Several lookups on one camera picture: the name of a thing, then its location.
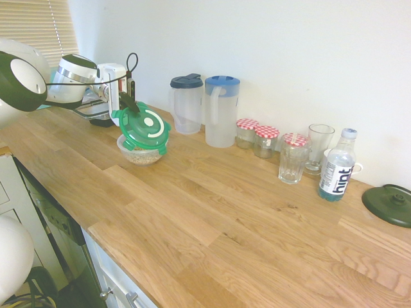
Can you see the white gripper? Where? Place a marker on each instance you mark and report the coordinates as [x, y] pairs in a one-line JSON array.
[[112, 72]]

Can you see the green round container lid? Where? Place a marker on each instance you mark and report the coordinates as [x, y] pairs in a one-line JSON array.
[[144, 128]]

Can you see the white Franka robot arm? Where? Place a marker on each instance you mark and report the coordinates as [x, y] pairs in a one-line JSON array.
[[22, 73]]

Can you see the glass container dark clip lid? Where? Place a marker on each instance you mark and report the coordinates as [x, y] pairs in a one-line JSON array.
[[96, 115]]

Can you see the clear pitcher navy lid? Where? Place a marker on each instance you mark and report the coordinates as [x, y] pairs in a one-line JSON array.
[[187, 109]]

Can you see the clear plastic food bowl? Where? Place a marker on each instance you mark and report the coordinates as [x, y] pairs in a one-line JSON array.
[[141, 161]]

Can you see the clear pitcher blue lid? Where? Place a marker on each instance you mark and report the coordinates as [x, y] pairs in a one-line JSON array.
[[224, 122]]

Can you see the glass jar red checkered lid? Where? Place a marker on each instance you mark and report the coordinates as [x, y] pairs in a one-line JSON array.
[[266, 144], [295, 138], [247, 134]]

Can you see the dark green pot lid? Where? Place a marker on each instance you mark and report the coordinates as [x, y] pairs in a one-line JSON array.
[[385, 205]]

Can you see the cereal rings heap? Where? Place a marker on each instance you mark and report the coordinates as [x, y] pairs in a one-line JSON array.
[[143, 156]]

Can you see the wooden window blind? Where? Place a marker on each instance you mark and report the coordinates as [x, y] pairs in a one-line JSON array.
[[32, 19]]

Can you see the stainless steel dishwasher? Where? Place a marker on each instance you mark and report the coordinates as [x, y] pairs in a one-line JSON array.
[[57, 224]]

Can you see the white side cabinet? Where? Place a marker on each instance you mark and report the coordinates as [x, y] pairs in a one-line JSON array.
[[13, 199]]

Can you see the faceted drinking glass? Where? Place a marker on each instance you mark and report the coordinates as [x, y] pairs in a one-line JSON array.
[[293, 167]]

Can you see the round silver cabinet knob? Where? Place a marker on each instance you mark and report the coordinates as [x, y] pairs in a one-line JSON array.
[[106, 293]]

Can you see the tall footed clear glass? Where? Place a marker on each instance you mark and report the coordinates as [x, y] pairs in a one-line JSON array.
[[321, 138]]

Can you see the white mug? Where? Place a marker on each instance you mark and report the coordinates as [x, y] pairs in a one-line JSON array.
[[327, 154]]

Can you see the hint water bottle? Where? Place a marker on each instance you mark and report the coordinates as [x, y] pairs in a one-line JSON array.
[[337, 173]]

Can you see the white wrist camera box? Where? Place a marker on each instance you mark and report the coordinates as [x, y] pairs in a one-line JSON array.
[[130, 86]]

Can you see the dark metal stand frame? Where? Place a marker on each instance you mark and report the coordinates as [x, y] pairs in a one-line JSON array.
[[41, 279]]

